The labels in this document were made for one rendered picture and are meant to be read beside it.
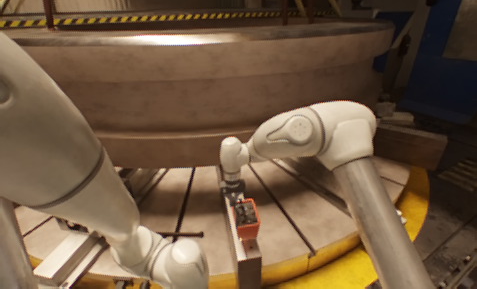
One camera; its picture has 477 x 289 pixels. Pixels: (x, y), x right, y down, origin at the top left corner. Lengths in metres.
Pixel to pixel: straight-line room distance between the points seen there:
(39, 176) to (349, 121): 0.61
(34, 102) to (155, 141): 1.56
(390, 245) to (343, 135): 0.26
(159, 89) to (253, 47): 0.70
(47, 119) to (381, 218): 0.62
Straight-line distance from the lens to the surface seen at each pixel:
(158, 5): 4.61
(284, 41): 1.69
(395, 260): 0.67
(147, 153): 1.88
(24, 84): 0.26
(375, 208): 0.65
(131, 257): 0.71
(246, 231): 1.37
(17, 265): 0.52
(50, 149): 0.27
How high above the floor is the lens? 1.90
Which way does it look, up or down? 28 degrees down
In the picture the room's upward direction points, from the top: 1 degrees counter-clockwise
